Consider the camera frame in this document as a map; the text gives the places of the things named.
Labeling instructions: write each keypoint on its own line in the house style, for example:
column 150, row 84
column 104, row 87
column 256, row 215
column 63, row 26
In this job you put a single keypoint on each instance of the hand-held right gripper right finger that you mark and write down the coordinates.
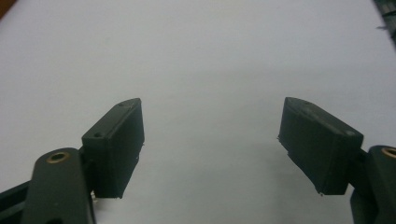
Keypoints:
column 317, row 146

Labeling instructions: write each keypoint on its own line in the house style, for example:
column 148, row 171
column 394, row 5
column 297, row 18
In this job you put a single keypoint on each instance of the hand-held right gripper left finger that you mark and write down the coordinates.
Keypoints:
column 113, row 152

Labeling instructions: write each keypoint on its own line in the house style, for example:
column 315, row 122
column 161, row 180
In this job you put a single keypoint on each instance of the dark object at table edge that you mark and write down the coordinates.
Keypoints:
column 387, row 18

